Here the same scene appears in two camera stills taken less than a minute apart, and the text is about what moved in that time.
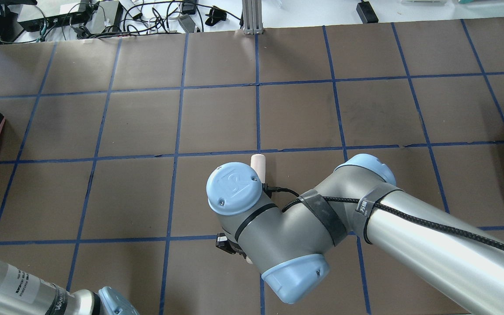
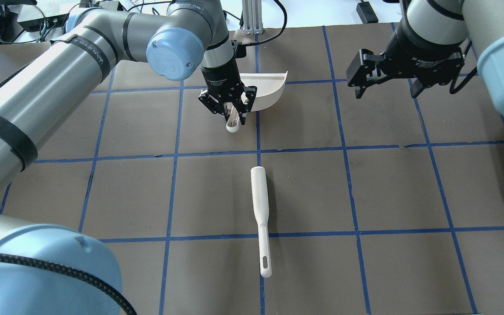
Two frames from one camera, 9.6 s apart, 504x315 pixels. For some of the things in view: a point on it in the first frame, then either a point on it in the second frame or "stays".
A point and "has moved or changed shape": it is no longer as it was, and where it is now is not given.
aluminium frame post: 252,17 stays
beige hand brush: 259,161 has moved or changed shape
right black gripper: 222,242 to 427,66
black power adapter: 366,12 stays
